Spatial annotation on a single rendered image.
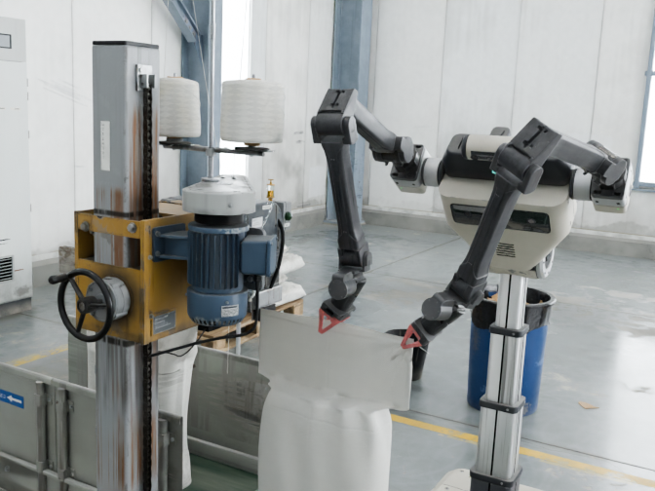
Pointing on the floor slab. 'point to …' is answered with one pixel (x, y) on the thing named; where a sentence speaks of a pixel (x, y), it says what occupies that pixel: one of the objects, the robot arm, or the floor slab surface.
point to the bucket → (413, 355)
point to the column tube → (113, 455)
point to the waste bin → (478, 365)
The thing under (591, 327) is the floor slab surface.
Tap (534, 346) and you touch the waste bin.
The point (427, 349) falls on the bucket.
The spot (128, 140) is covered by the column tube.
